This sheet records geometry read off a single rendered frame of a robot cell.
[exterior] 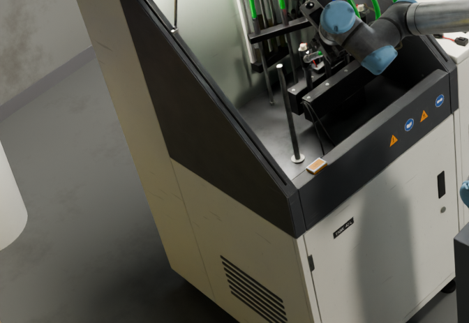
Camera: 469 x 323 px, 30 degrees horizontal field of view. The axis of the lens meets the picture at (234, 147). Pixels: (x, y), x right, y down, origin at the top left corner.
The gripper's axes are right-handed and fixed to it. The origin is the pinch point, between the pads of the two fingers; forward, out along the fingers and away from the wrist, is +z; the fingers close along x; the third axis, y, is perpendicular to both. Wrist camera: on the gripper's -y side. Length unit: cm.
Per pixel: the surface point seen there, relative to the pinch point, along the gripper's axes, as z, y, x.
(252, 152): 0.2, 15.3, -31.6
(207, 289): 94, 40, -70
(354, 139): 12.6, 25.5, -5.7
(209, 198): 41, 17, -49
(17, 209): 146, -31, -129
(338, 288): 38, 60, -30
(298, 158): 27.9, 21.1, -20.6
